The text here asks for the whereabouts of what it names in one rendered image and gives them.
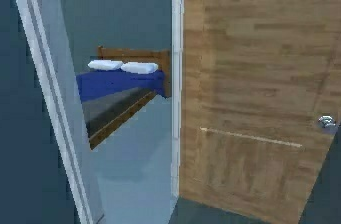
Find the white pillow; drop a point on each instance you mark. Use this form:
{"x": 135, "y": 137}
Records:
{"x": 105, "y": 64}
{"x": 140, "y": 67}

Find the wooden bed with blue cover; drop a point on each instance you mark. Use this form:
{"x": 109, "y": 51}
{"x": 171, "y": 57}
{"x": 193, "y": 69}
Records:
{"x": 118, "y": 86}

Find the brown wooden room door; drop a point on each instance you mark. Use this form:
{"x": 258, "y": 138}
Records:
{"x": 251, "y": 100}

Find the silver round door knob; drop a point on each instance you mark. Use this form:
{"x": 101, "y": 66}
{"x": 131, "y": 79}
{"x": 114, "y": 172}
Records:
{"x": 325, "y": 122}

